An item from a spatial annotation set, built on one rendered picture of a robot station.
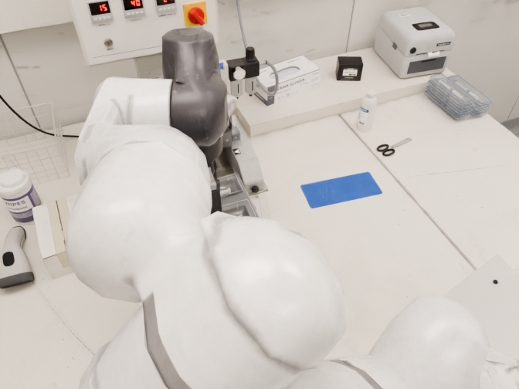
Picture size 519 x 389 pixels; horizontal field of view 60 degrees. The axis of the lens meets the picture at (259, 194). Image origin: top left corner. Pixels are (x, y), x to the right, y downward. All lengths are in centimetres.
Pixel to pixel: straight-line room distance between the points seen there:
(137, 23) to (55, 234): 55
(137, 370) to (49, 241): 93
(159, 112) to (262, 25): 115
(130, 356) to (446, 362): 35
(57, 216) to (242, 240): 102
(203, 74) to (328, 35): 128
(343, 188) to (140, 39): 70
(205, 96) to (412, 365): 41
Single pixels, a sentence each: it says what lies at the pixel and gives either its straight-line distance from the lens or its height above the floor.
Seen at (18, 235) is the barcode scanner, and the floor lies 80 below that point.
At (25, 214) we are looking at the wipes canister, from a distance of 138.
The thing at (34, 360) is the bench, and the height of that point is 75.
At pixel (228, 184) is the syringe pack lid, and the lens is 102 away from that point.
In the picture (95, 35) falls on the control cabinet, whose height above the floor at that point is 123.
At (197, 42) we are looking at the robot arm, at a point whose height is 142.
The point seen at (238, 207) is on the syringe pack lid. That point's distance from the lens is 97.
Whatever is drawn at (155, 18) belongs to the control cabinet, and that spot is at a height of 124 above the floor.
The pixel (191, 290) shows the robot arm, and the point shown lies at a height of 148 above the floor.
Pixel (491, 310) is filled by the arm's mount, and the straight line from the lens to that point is 93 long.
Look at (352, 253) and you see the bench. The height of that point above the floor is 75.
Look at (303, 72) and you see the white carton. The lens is 165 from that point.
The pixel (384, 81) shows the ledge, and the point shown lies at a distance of 180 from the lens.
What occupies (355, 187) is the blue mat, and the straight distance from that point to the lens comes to 140.
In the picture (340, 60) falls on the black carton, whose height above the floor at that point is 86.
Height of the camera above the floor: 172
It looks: 47 degrees down
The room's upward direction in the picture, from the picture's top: straight up
